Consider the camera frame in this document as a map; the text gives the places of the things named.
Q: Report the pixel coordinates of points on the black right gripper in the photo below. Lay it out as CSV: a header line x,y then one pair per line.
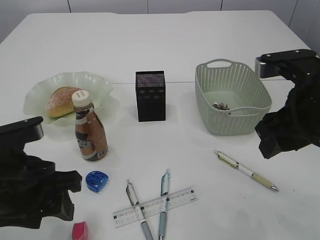
x,y
294,126

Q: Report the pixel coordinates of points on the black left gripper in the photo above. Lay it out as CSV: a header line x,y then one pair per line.
x,y
32,189

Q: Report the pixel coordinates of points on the pink eraser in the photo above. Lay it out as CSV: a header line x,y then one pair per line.
x,y
80,231

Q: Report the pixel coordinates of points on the blue pencil sharpener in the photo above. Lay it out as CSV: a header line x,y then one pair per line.
x,y
96,180

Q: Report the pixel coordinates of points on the paper ball grey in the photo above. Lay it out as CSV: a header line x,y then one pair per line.
x,y
226,107

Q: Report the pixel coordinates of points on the brown coffee bottle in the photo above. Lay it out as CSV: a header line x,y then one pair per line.
x,y
89,130

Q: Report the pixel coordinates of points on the paper ball pink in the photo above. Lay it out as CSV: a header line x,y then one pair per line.
x,y
219,106

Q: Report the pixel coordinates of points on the sugared bread roll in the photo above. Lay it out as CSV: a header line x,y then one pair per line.
x,y
60,102

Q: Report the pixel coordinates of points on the pale green woven basket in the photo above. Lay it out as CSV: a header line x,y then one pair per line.
x,y
237,86

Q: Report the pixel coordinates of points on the cream green ballpoint pen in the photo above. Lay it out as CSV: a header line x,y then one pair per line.
x,y
245,170

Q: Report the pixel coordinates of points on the pale green wavy plate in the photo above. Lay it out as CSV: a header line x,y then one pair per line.
x,y
37,98

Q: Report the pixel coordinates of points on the grey white pen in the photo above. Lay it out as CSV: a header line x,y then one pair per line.
x,y
134,201

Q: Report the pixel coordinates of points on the light blue pen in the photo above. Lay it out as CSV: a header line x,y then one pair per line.
x,y
165,186

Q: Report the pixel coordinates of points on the black mesh pen holder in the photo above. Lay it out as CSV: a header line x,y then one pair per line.
x,y
150,90

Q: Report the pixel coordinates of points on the clear plastic ruler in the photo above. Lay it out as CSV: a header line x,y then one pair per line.
x,y
153,207

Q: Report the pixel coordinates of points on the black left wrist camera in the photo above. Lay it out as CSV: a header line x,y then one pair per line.
x,y
16,135

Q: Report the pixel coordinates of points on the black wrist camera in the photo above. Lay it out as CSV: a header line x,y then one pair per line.
x,y
296,65
16,135

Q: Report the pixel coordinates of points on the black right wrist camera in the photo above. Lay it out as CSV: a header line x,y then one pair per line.
x,y
296,65

